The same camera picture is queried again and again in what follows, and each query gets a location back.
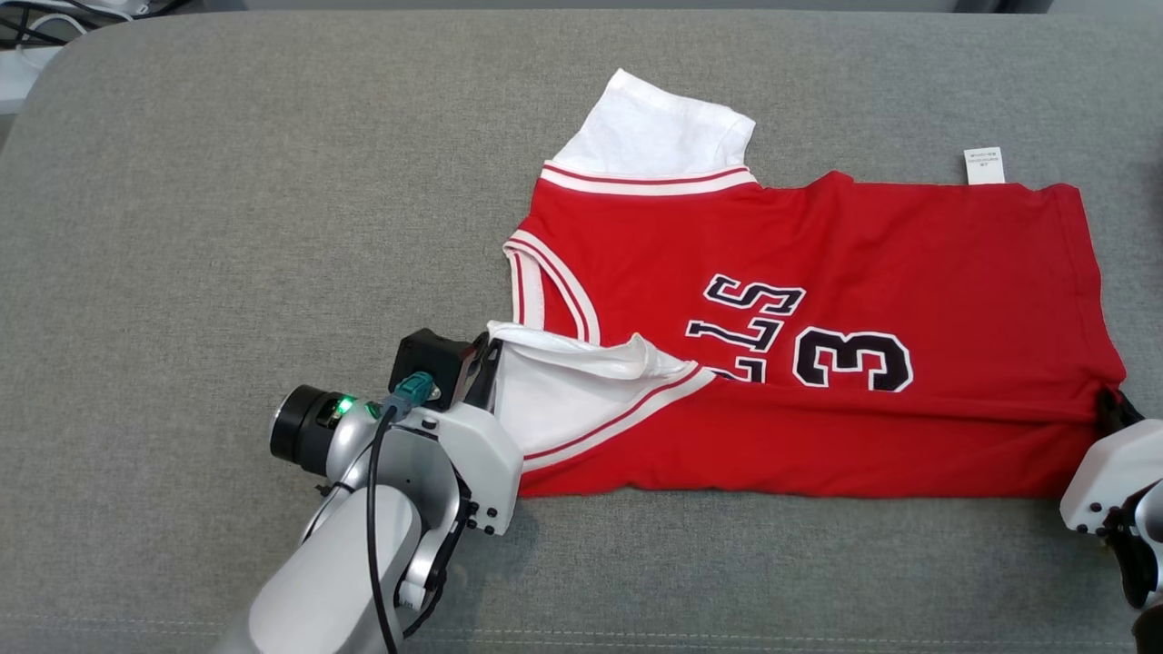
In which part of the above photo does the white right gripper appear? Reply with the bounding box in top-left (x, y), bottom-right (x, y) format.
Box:
top-left (1059, 387), bottom-right (1163, 536)

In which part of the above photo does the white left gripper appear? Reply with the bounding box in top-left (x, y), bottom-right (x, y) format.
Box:
top-left (413, 335), bottom-right (526, 538)

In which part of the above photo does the red white basketball jersey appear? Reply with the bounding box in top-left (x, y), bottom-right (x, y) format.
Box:
top-left (486, 68), bottom-right (1128, 500)

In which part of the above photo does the white power strip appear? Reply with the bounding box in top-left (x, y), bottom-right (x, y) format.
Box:
top-left (0, 44), bottom-right (66, 115)

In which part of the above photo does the looped black cable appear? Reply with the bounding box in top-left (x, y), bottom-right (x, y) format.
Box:
top-left (0, 0), bottom-right (101, 48)

